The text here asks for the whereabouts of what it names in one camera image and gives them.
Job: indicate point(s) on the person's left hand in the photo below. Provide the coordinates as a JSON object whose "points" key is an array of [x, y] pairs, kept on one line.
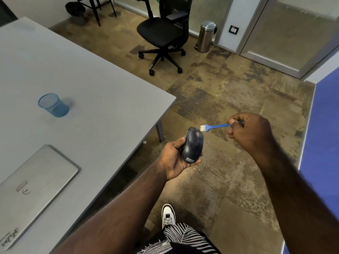
{"points": [[172, 160]]}

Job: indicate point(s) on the person's right hand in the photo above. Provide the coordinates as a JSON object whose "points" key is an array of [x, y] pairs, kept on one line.
{"points": [[254, 132]]}

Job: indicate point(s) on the person's left thumb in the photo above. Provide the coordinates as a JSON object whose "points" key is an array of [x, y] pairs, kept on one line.
{"points": [[177, 143]]}

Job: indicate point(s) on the person's right thumb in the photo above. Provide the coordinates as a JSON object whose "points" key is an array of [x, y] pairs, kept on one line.
{"points": [[234, 121]]}

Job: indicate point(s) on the black computer mouse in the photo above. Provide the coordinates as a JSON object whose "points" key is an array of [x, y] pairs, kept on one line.
{"points": [[192, 145]]}

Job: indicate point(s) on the blue cleaning brush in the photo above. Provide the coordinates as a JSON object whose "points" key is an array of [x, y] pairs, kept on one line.
{"points": [[215, 126]]}

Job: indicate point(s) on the person's right forearm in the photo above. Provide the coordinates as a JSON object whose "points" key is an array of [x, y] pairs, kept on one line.
{"points": [[296, 198]]}

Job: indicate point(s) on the person's left forearm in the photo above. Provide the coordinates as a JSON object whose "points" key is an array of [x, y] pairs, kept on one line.
{"points": [[116, 216]]}

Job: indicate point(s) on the grey table leg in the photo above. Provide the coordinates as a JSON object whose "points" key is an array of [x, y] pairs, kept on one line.
{"points": [[159, 130]]}

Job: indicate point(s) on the white and black sneaker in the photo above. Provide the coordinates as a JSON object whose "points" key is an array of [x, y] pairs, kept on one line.
{"points": [[168, 214]]}

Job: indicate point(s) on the steel pedal bin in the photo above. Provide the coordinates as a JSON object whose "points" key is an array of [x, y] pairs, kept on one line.
{"points": [[206, 36]]}

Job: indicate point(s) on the zebra print shorts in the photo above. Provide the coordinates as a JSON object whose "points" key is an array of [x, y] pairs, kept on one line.
{"points": [[180, 239]]}

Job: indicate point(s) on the glass door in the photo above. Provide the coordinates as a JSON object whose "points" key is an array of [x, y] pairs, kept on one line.
{"points": [[288, 34]]}

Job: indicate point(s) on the black office chair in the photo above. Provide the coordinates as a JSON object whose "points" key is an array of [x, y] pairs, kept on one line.
{"points": [[165, 29]]}

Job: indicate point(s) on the blue mesh pen cup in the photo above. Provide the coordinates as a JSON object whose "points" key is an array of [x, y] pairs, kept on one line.
{"points": [[53, 105]]}

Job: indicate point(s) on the silver laptop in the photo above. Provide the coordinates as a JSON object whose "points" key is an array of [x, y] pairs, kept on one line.
{"points": [[33, 191]]}

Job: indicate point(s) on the black stool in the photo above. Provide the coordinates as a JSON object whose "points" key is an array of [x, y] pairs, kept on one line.
{"points": [[95, 6]]}

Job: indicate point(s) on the black bin with bag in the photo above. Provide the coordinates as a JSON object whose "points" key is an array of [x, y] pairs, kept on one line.
{"points": [[76, 13]]}

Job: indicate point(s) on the black wall socket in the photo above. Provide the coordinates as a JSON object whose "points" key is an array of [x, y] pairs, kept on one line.
{"points": [[233, 29]]}

